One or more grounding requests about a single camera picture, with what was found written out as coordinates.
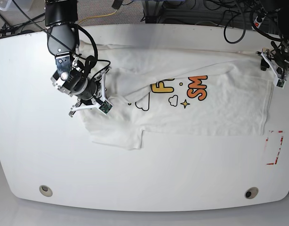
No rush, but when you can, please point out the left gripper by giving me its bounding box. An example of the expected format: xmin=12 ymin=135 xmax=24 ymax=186
xmin=256 ymin=41 xmax=289 ymax=78

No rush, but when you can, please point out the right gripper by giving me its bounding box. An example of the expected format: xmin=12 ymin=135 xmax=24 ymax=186
xmin=51 ymin=61 xmax=110 ymax=117

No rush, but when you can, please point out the white printed T-shirt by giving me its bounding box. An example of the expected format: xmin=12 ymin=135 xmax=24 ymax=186
xmin=79 ymin=45 xmax=273 ymax=150

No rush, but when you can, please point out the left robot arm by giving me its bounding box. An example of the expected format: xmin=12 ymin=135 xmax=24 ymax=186
xmin=249 ymin=0 xmax=289 ymax=82

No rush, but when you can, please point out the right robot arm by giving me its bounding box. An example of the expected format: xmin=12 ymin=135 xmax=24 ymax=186
xmin=45 ymin=0 xmax=112 ymax=116

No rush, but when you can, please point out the white power strip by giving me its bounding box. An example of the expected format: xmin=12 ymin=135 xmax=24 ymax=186
xmin=249 ymin=10 xmax=265 ymax=30

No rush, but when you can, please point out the red tape rectangle marking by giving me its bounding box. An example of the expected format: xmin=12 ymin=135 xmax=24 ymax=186
xmin=264 ymin=130 xmax=284 ymax=165

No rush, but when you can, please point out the clear plastic storage box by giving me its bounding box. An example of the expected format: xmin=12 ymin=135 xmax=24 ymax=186
xmin=0 ymin=0 xmax=33 ymax=12

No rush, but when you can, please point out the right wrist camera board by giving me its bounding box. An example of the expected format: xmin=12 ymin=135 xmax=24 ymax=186
xmin=99 ymin=100 xmax=113 ymax=115

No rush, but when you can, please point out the left table cable grommet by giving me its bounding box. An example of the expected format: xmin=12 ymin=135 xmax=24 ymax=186
xmin=39 ymin=185 xmax=53 ymax=197

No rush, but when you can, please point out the table cable grommet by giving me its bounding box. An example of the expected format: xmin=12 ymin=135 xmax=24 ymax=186
xmin=244 ymin=187 xmax=259 ymax=199
xmin=39 ymin=185 xmax=53 ymax=197

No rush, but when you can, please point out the yellow cable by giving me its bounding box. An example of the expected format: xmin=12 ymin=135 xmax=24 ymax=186
xmin=78 ymin=8 xmax=118 ymax=24

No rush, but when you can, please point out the right table cable grommet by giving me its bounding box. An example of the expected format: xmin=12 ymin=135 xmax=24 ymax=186
xmin=244 ymin=187 xmax=259 ymax=199

